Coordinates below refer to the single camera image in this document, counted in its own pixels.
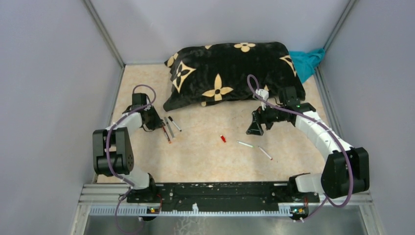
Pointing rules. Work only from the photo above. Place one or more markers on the white marker with red tip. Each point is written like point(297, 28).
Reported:
point(264, 152)

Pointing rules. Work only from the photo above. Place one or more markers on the teal cloth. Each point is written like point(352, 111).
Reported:
point(305, 63)

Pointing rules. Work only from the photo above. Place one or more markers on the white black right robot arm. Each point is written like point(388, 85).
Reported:
point(346, 168)

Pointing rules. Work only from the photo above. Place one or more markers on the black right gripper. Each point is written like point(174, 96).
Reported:
point(259, 116)

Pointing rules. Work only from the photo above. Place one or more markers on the black pillow with beige flowers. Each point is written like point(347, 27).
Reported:
point(215, 73)

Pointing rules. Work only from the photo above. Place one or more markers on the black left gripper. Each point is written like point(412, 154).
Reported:
point(154, 120)

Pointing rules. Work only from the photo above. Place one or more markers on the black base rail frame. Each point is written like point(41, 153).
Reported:
point(217, 199)

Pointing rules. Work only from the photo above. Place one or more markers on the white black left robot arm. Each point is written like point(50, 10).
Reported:
point(112, 150)

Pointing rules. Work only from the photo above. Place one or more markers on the white marker with black cap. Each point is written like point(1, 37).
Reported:
point(174, 123)

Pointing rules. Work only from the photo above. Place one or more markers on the red orange pen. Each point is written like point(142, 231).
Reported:
point(166, 134)

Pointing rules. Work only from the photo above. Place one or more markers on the grey checkered pen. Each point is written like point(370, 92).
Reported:
point(169, 127)

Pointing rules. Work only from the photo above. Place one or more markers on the white pen with green tip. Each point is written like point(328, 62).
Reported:
point(245, 144)

